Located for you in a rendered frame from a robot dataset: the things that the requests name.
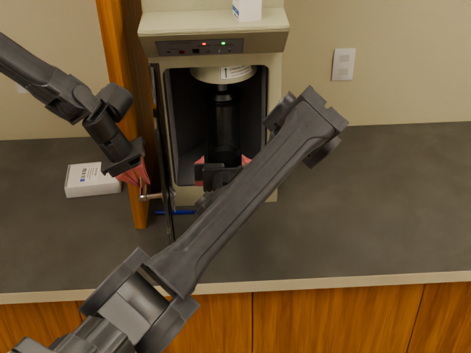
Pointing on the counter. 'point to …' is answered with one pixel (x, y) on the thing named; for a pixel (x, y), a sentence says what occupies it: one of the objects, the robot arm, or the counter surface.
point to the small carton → (247, 10)
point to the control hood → (214, 29)
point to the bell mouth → (223, 73)
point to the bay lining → (186, 136)
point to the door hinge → (162, 119)
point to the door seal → (164, 155)
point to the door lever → (146, 192)
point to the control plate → (236, 45)
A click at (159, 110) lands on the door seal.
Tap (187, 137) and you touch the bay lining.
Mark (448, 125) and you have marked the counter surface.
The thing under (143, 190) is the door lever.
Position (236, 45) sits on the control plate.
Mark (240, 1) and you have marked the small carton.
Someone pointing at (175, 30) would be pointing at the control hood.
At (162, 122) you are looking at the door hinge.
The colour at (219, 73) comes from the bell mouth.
